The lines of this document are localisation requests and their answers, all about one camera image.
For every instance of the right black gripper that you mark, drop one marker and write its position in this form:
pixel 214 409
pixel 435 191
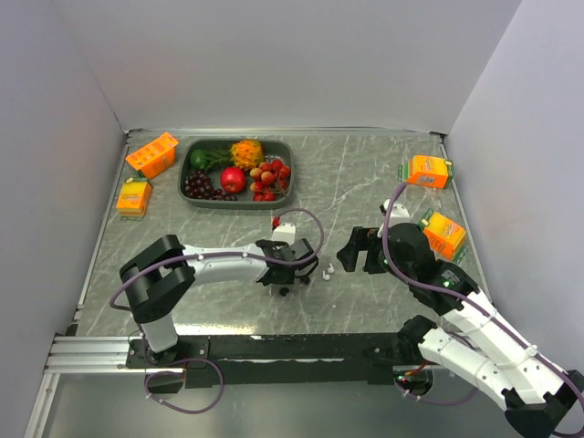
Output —
pixel 349 254

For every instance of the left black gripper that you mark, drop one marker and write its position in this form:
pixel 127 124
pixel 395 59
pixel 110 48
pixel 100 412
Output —
pixel 291 279

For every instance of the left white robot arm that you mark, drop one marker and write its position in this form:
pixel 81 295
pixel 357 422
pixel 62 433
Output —
pixel 156 279

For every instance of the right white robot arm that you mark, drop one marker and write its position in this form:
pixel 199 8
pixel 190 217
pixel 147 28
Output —
pixel 534 394

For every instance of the orange box front right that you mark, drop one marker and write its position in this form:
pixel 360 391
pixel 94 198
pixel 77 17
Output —
pixel 446 237

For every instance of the orange box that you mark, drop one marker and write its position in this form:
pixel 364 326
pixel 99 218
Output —
pixel 446 237
pixel 427 171

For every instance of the red lychee cluster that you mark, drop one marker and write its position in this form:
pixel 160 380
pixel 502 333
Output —
pixel 270 181

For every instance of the orange box back right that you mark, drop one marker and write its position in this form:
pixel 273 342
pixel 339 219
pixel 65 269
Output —
pixel 427 171

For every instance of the red apple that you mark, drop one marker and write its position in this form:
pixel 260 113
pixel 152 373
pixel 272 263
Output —
pixel 232 180

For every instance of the dark grey fruit tray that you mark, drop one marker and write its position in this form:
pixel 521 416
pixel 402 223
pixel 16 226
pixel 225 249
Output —
pixel 273 150

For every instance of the orange spiky fruit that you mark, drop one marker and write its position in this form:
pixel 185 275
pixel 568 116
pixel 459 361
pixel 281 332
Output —
pixel 247 154

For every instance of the dark purple grape bunch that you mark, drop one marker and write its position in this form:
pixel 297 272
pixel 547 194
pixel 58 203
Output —
pixel 198 185

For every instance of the green lime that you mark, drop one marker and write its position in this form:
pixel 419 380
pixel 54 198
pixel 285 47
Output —
pixel 199 159

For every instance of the orange sponge pack left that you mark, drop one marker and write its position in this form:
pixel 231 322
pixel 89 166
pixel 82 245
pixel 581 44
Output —
pixel 134 198

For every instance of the orange carton back left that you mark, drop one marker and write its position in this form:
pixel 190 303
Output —
pixel 155 157

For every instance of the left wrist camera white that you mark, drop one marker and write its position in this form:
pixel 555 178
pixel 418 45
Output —
pixel 282 233

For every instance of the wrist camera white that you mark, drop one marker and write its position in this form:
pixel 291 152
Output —
pixel 398 214
pixel 282 233

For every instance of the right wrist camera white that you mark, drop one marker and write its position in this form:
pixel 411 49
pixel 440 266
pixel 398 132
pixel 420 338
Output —
pixel 398 214

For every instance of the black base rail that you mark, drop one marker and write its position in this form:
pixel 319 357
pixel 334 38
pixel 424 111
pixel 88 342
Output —
pixel 206 361

